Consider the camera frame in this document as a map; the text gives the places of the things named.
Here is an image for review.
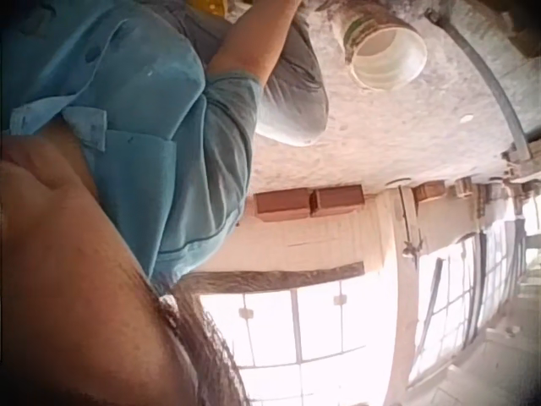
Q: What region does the window with metal grille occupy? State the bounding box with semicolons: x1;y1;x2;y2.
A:
198;281;396;406

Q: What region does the wooden plank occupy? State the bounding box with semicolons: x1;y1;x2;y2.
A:
396;185;425;259

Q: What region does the small red brick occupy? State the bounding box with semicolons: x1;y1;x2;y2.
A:
413;180;447;204

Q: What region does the white plastic bucket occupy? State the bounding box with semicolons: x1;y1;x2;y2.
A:
341;8;429;91

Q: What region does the yellow object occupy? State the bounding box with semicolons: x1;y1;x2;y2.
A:
185;0;223;18

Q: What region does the large glass window frame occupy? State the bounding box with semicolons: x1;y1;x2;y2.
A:
407;219;529;388

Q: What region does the grey hose pipe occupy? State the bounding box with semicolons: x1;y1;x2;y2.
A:
424;8;532;157

